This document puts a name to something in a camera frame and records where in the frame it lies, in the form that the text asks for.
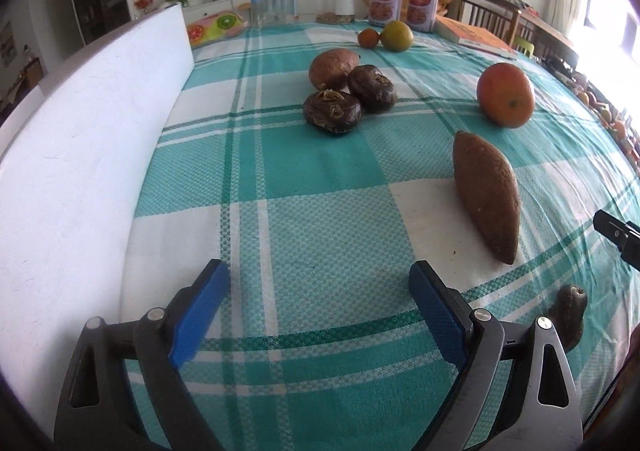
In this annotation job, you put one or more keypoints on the wooden chair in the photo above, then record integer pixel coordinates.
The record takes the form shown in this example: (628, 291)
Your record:
(499, 17)

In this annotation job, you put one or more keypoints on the yellow green citrus fruit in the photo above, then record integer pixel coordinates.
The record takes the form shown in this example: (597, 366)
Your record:
(396, 36)

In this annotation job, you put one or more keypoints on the dark wrinkled fruit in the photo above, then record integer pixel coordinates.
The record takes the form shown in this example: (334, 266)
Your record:
(337, 113)
(375, 92)

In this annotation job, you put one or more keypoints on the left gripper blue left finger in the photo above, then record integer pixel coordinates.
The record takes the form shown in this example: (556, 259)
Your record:
(96, 410)

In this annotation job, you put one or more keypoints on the white tv cabinet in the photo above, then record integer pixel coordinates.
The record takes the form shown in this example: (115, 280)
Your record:
(193, 13)

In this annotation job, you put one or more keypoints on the large red apple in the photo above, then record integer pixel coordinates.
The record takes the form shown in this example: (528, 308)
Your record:
(505, 95)

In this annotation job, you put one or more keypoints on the long brown sweet potato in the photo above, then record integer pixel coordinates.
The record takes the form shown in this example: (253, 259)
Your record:
(488, 190)

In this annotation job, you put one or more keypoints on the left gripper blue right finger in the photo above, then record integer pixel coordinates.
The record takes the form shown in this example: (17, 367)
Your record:
(539, 407)

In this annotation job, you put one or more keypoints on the small orange tangerine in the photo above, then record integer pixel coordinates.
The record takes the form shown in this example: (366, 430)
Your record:
(368, 38)

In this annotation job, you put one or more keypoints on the fruit pattern pillow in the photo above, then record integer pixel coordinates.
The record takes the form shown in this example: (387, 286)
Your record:
(215, 28)

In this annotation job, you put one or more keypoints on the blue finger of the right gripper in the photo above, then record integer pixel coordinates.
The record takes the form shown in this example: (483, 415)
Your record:
(625, 236)

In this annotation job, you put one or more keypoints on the orange book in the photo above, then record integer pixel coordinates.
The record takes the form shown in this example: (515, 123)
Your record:
(473, 37)

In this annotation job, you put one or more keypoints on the dark small fruit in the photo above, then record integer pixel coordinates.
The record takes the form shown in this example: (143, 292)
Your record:
(567, 314)

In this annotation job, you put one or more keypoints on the red flower pot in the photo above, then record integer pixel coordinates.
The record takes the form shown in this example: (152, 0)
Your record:
(143, 6)

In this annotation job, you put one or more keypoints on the teal plaid tablecloth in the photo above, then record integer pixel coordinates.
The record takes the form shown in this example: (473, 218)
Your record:
(319, 345)

